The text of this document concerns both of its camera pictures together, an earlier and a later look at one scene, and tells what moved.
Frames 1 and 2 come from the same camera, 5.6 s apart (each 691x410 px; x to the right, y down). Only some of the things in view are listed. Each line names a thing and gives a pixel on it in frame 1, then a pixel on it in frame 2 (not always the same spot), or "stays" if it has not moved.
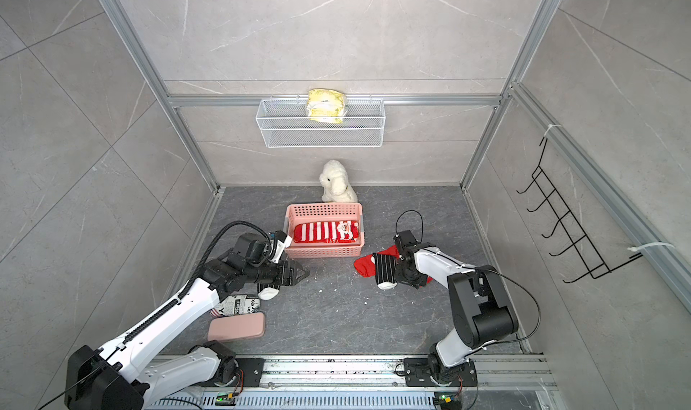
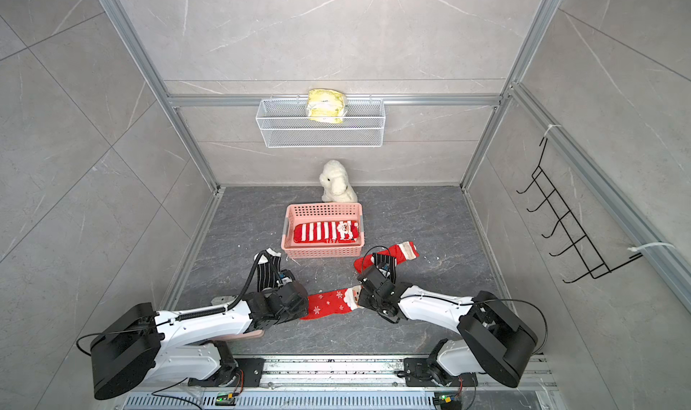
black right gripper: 421,280 -> 363,300
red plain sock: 366,268 stays
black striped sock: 385,267 stays
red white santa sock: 344,231 stays
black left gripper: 291,279 -> 304,310
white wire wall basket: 285,123 stays
